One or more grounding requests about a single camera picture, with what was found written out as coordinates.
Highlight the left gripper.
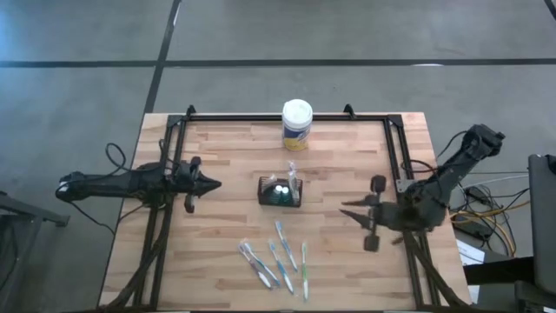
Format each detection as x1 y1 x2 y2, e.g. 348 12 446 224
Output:
172 156 222 214

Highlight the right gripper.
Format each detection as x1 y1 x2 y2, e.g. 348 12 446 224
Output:
338 175 412 252

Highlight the black wire basket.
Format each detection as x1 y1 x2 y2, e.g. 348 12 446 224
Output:
257 175 304 209

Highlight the green toothbrush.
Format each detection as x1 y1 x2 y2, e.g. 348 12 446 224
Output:
291 170 302 204
300 241 310 302

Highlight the blue toothbrush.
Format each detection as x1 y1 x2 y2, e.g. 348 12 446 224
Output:
267 239 296 296
242 241 281 288
274 220 300 274

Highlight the purple grey toothbrush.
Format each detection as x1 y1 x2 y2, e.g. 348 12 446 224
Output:
236 243 274 290

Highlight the white-lidded blue yellow wipes canister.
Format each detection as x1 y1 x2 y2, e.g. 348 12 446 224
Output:
281 98 314 152

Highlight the black power brick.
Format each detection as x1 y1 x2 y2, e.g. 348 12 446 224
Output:
454 220 493 241

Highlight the white paper sheet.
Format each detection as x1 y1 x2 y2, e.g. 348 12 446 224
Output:
455 238 487 267

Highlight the dark grey panel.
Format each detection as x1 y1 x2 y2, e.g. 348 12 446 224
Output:
527 153 556 313

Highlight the black metal stand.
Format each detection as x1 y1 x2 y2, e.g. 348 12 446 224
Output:
0 190 70 313

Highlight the black aluminium rig frame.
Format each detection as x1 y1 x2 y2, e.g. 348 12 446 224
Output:
102 103 473 313

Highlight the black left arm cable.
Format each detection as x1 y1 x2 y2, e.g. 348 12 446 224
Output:
105 142 144 175

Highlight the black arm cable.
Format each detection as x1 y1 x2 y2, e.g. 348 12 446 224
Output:
105 142 144 175
400 130 468 175

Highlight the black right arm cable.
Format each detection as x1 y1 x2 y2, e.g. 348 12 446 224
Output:
400 130 468 175

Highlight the yellow cable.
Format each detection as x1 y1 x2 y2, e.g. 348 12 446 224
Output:
449 199 532 257

